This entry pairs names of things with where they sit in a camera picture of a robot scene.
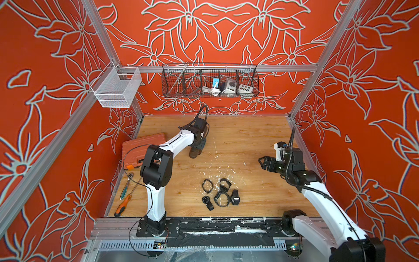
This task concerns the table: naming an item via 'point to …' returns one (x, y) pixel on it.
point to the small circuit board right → (295, 249)
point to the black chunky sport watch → (216, 198)
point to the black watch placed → (223, 190)
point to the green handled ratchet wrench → (125, 188)
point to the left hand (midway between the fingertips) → (198, 142)
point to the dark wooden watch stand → (193, 152)
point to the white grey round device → (231, 88)
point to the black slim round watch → (207, 191)
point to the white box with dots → (245, 89)
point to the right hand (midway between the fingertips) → (261, 159)
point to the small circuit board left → (160, 245)
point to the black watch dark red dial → (206, 200)
